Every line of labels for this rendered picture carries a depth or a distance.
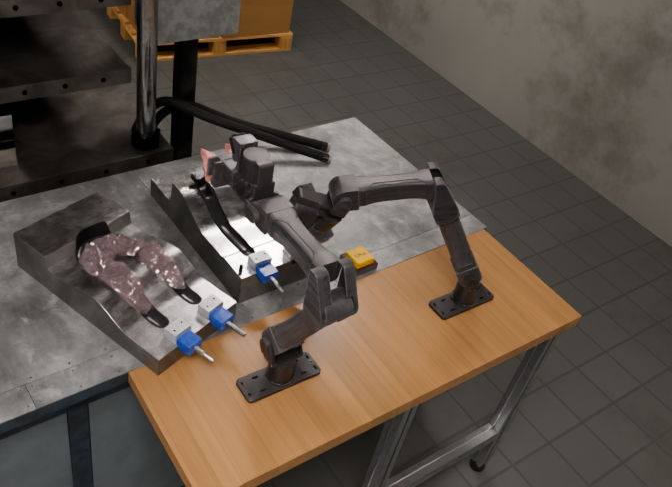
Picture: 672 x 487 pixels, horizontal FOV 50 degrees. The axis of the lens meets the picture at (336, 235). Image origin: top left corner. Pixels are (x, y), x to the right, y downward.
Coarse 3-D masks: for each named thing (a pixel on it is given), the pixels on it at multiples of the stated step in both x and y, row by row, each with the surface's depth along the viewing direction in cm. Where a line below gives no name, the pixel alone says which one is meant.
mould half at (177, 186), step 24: (192, 168) 216; (168, 192) 205; (192, 192) 196; (216, 192) 199; (168, 216) 206; (192, 216) 193; (240, 216) 198; (192, 240) 197; (216, 240) 190; (264, 240) 193; (216, 264) 189; (288, 264) 188; (240, 288) 182; (264, 288) 188
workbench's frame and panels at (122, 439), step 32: (128, 384) 174; (32, 416) 153; (64, 416) 167; (96, 416) 175; (128, 416) 183; (0, 448) 160; (32, 448) 167; (64, 448) 175; (96, 448) 183; (128, 448) 192; (160, 448) 202; (0, 480) 167; (32, 480) 175; (64, 480) 183; (96, 480) 192; (128, 480) 202; (160, 480) 213
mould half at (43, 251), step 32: (96, 192) 192; (32, 224) 178; (64, 224) 180; (128, 224) 190; (32, 256) 174; (64, 256) 175; (128, 256) 179; (64, 288) 172; (96, 288) 168; (160, 288) 175; (192, 288) 179; (96, 320) 169; (128, 320) 166; (192, 320) 171; (160, 352) 162
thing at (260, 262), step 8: (248, 256) 183; (256, 256) 183; (264, 256) 183; (248, 264) 184; (256, 264) 181; (264, 264) 183; (272, 264) 184; (256, 272) 183; (264, 272) 181; (272, 272) 181; (264, 280) 181; (272, 280) 181; (280, 288) 179
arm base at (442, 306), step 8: (456, 288) 197; (464, 288) 195; (440, 296) 200; (448, 296) 201; (456, 296) 198; (464, 296) 196; (472, 296) 196; (480, 296) 203; (488, 296) 204; (432, 304) 197; (440, 304) 198; (448, 304) 198; (456, 304) 199; (464, 304) 198; (472, 304) 199; (480, 304) 201; (440, 312) 195; (448, 312) 196; (456, 312) 196
